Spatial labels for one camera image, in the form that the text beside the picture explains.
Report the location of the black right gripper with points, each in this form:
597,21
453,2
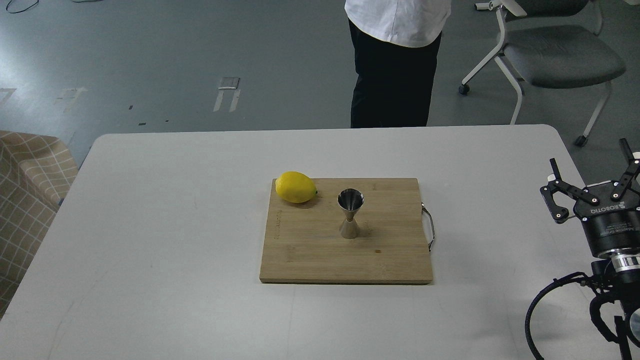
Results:
612,220

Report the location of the steel double jigger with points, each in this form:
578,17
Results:
350,201

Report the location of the yellow lemon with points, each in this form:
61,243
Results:
295,187

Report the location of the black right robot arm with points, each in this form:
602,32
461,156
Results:
615,281

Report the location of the grey office chair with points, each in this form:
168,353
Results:
566,56

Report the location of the person in white shirt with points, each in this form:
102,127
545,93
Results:
396,45

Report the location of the bamboo cutting board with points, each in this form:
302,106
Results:
303,245

